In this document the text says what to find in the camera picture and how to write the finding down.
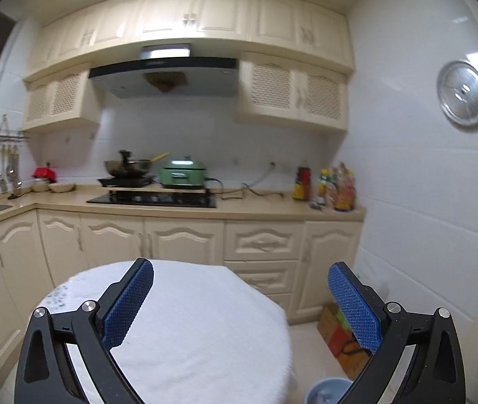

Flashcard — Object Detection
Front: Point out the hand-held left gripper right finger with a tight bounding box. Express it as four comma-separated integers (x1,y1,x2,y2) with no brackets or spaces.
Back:
327,262,467,404

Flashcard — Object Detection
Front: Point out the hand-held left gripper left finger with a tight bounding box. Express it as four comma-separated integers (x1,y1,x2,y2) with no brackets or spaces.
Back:
13,258,154,404

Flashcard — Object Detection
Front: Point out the blue plastic waste bin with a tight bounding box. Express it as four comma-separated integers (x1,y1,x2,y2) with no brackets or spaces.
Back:
304,378,355,404

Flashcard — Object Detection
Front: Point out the red green cardboard box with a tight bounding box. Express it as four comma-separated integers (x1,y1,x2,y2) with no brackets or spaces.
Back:
316,302,356,357

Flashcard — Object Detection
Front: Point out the cream kitchen base cabinet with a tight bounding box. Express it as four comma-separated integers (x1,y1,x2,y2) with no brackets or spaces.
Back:
0,187,369,390

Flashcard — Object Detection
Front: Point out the round table with white tablecloth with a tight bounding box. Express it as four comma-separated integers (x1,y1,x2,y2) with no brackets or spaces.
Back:
32,260,293,404

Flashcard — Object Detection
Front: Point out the black gas stove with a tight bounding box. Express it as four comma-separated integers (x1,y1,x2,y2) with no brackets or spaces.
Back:
86,189,219,210

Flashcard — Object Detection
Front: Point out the cluster of seasoning bottles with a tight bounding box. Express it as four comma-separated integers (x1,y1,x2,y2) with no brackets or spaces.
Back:
327,161,357,213

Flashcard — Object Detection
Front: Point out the black induction cooker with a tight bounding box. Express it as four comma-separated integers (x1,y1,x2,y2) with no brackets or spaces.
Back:
97,174,158,189

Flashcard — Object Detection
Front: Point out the yellow capped bottle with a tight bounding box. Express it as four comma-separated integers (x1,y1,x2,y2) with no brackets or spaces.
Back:
317,168,333,203

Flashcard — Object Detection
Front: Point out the dark sauce bottle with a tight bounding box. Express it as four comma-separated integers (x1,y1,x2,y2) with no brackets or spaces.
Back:
292,160,313,202

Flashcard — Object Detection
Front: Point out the green electric cooking pot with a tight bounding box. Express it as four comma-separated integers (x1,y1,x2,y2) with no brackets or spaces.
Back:
159,155,211,191

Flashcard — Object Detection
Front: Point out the round metal pot lid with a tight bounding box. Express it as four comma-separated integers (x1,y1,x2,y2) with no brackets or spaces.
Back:
436,59,478,129

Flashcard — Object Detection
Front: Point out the metal utensil rack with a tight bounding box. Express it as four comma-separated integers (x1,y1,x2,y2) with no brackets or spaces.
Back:
0,115,32,193

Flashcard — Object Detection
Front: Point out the grey range hood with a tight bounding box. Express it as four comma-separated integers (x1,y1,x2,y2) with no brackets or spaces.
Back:
87,44,240,100

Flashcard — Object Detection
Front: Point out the cream upper cabinet row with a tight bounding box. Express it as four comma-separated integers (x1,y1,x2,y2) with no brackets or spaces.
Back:
23,0,356,81

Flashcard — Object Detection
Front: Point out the black wok with yellow handle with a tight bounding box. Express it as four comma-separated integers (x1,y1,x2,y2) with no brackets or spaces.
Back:
103,148,171,179

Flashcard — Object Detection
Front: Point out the black power cable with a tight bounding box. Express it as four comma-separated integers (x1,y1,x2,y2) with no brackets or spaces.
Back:
204,161,284,199

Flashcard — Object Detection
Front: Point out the small cream lattice wall cabinet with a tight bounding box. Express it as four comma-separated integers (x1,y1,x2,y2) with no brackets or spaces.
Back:
21,62,101,133

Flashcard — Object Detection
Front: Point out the wide cream lattice wall cabinet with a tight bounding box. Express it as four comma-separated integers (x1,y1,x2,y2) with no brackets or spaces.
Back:
236,49,350,134

